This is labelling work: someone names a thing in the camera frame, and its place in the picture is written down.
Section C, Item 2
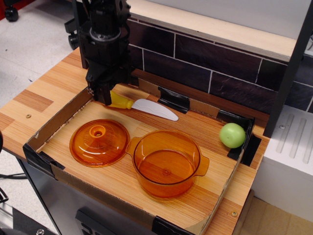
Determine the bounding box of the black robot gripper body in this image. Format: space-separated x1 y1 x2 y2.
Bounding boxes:
78 26 132 92

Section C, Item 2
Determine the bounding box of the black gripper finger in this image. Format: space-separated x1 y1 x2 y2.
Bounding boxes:
93 83 112 105

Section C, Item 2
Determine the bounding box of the yellow handled white toy knife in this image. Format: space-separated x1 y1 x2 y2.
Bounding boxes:
110 91 179 121

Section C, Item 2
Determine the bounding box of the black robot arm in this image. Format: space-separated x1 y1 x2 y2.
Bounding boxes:
73 0 132 106

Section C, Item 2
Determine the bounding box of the orange transparent pot lid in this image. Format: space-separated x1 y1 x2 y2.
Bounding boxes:
69 119 130 167

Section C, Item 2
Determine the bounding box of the orange transparent pot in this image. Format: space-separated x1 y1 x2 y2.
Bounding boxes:
126 130 210 198

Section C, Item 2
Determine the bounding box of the cardboard fence with black tape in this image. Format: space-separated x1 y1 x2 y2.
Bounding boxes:
22 65 262 235

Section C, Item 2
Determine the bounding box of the black chair base wheel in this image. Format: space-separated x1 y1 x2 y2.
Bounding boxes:
64 18 79 50

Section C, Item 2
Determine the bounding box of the black caster wheel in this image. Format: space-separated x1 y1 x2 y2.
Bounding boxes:
4 5 19 22

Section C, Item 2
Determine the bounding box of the green toy apple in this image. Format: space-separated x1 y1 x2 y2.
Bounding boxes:
220 123 246 148

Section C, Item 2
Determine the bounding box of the dark brick backsplash shelf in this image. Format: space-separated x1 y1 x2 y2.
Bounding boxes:
126 0 311 137

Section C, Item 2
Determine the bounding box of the white toy sink unit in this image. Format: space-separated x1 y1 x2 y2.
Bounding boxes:
252 106 313 221

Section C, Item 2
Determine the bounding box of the black cable on floor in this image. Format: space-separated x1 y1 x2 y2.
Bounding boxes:
0 172 27 180

